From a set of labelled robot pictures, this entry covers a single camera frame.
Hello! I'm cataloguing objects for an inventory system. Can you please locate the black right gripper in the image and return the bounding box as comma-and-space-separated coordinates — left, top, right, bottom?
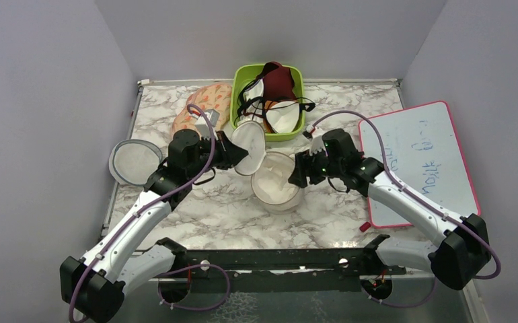
289, 145, 344, 188

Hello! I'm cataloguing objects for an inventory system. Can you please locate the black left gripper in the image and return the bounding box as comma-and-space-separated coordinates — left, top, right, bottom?
187, 131, 249, 179

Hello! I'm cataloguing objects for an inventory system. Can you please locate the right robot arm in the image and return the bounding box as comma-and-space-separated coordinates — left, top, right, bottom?
288, 127, 501, 290

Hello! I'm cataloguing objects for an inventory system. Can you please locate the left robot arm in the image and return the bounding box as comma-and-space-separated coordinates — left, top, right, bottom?
59, 130, 250, 322

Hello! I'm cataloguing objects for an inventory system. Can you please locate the maroon bra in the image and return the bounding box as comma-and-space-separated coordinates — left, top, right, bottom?
256, 61, 297, 101

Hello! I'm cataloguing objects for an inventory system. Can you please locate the grey rimmed round laundry bag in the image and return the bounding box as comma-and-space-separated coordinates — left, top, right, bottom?
108, 139, 164, 186

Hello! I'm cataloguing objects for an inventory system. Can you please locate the green plastic basin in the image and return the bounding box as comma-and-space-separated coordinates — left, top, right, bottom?
228, 63, 305, 142

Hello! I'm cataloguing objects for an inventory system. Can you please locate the red marker cap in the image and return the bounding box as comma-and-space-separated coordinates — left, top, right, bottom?
359, 221, 371, 232

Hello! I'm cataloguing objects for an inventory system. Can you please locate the pink framed whiteboard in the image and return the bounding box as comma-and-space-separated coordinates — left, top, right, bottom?
359, 101, 481, 215

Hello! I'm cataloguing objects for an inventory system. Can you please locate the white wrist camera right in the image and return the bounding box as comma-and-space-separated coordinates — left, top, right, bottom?
303, 125, 326, 155

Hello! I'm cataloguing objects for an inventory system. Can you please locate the white bra with black straps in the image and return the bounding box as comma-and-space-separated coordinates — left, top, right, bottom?
233, 78, 266, 132

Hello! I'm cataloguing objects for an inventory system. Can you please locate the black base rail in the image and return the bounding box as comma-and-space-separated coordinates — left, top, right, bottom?
142, 235, 407, 295

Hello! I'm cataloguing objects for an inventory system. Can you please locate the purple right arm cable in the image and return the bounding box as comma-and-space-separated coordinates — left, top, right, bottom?
307, 110, 502, 281

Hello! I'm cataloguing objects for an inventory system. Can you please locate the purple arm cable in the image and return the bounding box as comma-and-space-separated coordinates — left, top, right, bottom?
307, 110, 502, 281
68, 103, 217, 323

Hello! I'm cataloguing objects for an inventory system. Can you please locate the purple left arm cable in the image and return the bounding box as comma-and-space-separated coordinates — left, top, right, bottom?
68, 103, 217, 323

